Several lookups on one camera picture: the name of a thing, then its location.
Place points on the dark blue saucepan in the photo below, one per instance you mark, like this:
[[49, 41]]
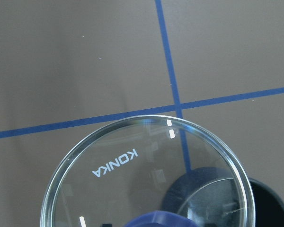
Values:
[[265, 201]]

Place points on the glass lid with blue knob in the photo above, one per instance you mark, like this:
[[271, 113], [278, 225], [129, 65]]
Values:
[[149, 171]]

